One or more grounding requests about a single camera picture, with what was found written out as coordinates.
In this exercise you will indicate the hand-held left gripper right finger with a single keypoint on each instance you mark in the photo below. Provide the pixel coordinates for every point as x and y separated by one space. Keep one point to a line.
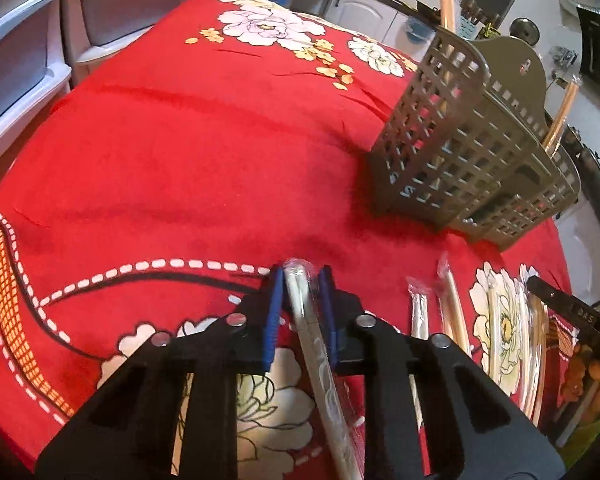
326 310

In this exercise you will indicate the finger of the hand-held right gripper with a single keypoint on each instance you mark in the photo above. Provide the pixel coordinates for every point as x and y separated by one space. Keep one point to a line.
570 307

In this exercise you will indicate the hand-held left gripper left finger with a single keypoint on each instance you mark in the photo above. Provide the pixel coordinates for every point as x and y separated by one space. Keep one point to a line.
275 310

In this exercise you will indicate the grey plastic utensil basket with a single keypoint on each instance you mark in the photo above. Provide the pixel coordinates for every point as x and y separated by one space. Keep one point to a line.
460 150

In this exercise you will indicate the person's right hand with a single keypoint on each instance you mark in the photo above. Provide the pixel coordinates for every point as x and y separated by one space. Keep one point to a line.
587 367

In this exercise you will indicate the green clothing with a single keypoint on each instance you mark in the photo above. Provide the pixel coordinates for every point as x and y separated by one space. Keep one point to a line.
582 435

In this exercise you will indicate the red floral tablecloth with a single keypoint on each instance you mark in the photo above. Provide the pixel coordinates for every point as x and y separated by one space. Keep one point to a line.
180 160

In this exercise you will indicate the steel pot lid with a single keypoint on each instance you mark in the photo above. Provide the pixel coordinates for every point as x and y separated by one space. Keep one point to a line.
524 30

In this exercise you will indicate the blue hanging bag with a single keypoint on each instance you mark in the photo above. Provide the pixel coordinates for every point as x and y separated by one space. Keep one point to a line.
419 31

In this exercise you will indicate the white kitchen base cabinets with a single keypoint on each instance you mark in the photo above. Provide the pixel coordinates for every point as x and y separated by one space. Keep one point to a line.
360 15

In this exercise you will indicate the blue knife rack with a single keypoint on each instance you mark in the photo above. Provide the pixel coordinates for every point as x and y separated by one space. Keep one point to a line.
470 24

